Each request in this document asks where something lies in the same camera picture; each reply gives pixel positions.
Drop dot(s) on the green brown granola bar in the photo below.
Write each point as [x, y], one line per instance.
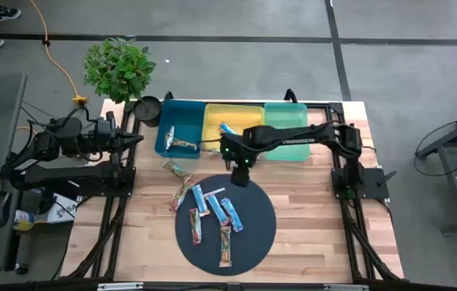
[185, 144]
[176, 170]

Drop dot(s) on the yellow plastic bin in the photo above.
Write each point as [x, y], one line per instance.
[236, 117]

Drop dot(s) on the orange green granola bar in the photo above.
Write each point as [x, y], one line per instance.
[225, 246]

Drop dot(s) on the teal plastic bin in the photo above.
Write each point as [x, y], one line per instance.
[286, 117]

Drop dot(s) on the white green granola bar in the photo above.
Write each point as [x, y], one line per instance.
[214, 152]

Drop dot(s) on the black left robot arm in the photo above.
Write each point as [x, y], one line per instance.
[66, 174]

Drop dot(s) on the green leafy plant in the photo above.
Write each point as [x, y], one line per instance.
[119, 68]

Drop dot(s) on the silver mounting bracket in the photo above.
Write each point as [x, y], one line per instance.
[119, 287]
[345, 288]

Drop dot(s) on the silver blue granola bar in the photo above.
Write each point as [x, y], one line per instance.
[169, 138]

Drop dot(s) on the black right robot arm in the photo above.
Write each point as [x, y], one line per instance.
[293, 135]

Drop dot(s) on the grey metal stand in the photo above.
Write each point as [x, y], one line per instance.
[454, 182]

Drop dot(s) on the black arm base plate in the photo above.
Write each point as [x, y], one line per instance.
[127, 184]
[373, 182]

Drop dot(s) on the black curved bracket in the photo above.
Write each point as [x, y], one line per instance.
[167, 95]
[289, 93]

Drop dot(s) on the round dark blue woven placemat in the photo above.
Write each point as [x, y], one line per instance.
[252, 242]

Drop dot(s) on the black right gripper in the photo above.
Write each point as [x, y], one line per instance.
[236, 151]

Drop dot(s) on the black plant pot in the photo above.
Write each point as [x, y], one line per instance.
[147, 111]

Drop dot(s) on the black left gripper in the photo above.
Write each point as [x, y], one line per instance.
[104, 135]

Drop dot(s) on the yellow labelled bottle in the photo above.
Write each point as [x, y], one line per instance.
[24, 220]

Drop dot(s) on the white paper bag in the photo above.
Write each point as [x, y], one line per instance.
[64, 210]

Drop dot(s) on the blue plastic bin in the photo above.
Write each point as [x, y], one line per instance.
[183, 117]

